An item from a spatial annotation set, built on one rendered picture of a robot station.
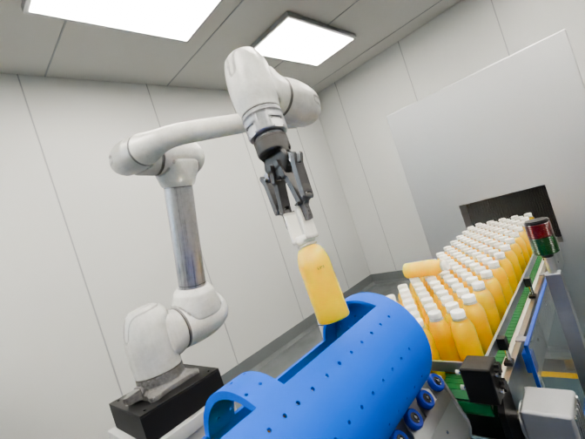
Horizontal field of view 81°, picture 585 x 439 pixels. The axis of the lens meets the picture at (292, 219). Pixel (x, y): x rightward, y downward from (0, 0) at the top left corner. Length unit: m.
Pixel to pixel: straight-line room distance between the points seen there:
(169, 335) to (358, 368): 0.72
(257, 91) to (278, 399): 0.58
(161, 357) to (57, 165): 2.67
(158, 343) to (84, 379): 2.29
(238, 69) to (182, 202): 0.62
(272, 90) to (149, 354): 0.89
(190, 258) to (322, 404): 0.80
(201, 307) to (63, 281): 2.24
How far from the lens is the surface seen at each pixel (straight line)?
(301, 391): 0.65
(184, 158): 1.27
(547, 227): 1.20
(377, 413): 0.74
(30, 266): 3.43
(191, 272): 1.31
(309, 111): 0.90
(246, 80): 0.77
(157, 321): 1.25
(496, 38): 5.22
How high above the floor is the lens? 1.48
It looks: level
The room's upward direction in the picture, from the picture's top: 18 degrees counter-clockwise
